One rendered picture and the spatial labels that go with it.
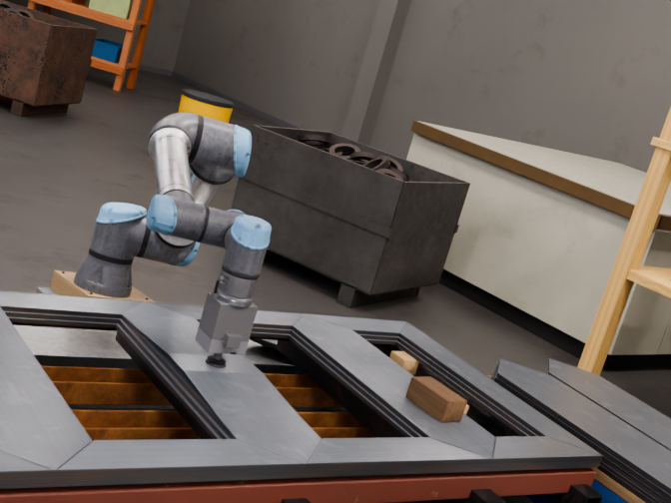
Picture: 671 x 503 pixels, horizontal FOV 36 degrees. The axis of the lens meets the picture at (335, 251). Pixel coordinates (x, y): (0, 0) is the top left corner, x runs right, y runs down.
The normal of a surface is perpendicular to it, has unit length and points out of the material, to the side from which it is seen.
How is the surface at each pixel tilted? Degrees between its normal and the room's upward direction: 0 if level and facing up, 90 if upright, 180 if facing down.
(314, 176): 90
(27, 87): 90
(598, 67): 90
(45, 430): 0
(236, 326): 90
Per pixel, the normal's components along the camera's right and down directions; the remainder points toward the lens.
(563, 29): -0.75, -0.06
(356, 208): -0.52, 0.05
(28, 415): 0.27, -0.94
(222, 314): 0.51, 0.34
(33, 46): -0.20, 0.17
